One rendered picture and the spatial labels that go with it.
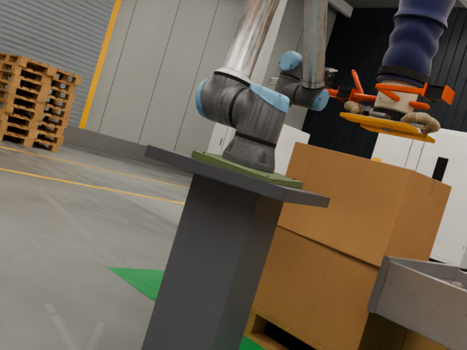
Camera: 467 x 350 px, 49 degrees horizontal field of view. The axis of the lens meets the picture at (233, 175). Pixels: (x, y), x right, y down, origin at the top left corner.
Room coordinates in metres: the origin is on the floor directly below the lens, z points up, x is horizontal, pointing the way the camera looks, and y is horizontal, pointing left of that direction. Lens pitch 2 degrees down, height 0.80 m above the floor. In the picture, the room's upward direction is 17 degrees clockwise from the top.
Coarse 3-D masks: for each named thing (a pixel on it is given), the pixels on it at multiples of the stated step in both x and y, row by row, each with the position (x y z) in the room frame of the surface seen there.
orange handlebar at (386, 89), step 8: (376, 88) 2.10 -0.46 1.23; (384, 88) 2.06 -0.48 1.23; (392, 88) 2.04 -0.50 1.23; (400, 88) 2.02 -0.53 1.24; (408, 88) 2.00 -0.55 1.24; (416, 88) 1.97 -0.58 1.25; (352, 96) 2.44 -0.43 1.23; (360, 96) 2.41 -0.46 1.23; (368, 96) 2.38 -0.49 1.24; (376, 96) 2.36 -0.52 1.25; (392, 96) 2.18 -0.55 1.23; (416, 104) 2.22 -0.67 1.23; (424, 104) 2.20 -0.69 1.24
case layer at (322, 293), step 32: (288, 256) 2.30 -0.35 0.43; (320, 256) 2.18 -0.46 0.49; (352, 256) 2.08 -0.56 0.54; (288, 288) 2.26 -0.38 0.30; (320, 288) 2.15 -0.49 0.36; (352, 288) 2.05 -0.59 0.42; (288, 320) 2.23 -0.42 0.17; (320, 320) 2.12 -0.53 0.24; (352, 320) 2.02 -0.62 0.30; (384, 320) 2.09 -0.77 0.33
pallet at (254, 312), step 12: (252, 312) 2.37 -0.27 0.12; (264, 312) 2.33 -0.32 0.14; (252, 324) 2.35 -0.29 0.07; (264, 324) 2.41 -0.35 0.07; (276, 324) 2.26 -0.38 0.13; (252, 336) 2.34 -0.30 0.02; (264, 336) 2.38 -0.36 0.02; (300, 336) 2.17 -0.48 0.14; (264, 348) 2.28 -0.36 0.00; (276, 348) 2.27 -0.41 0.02; (324, 348) 2.08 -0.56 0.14
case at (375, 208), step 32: (320, 160) 2.28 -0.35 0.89; (352, 160) 2.16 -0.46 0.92; (320, 192) 2.24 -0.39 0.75; (352, 192) 2.13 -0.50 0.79; (384, 192) 2.03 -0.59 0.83; (416, 192) 2.04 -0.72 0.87; (448, 192) 2.24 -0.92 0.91; (288, 224) 2.32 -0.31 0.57; (320, 224) 2.20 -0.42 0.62; (352, 224) 2.10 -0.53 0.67; (384, 224) 2.00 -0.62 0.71; (416, 224) 2.10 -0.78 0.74; (416, 256) 2.16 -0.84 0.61
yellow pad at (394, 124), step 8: (344, 112) 2.32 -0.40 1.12; (368, 112) 2.29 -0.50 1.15; (352, 120) 2.34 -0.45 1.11; (360, 120) 2.27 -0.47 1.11; (368, 120) 2.22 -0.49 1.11; (376, 120) 2.20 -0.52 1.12; (384, 120) 2.17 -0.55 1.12; (392, 120) 2.17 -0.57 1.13; (392, 128) 2.23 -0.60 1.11; (400, 128) 2.16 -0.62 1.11; (408, 128) 2.10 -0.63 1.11; (416, 128) 2.15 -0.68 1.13
